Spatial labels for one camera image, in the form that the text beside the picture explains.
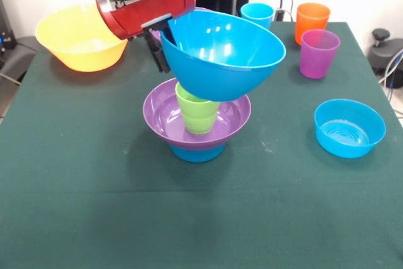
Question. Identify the purple bowl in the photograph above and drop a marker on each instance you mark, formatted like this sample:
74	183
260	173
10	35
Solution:
233	114
156	35

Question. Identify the black electronic device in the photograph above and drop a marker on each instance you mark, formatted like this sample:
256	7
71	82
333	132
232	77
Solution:
6	23

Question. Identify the green cup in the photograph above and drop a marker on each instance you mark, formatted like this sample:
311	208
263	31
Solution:
200	124
195	108

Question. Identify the black power strip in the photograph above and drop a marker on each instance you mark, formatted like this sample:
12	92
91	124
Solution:
279	15

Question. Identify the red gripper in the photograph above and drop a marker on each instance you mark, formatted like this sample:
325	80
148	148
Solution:
148	10

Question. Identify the orange cup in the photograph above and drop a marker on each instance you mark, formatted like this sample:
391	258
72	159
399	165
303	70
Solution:
311	20

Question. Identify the purple cup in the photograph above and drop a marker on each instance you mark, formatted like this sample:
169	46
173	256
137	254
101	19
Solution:
318	58

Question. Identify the yellow bowl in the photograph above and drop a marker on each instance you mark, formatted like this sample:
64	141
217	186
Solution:
72	42

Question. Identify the dark green tablecloth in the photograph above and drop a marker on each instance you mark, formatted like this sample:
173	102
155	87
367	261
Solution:
201	203

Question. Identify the blue cup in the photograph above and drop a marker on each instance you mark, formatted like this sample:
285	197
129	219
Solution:
256	14

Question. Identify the black knobbed equipment base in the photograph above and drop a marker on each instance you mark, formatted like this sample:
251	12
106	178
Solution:
384	54

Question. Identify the small blue bowl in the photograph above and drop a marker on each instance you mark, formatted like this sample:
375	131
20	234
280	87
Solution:
196	156
346	136

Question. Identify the large deep blue bowl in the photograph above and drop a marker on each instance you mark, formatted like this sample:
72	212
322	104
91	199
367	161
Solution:
220	61

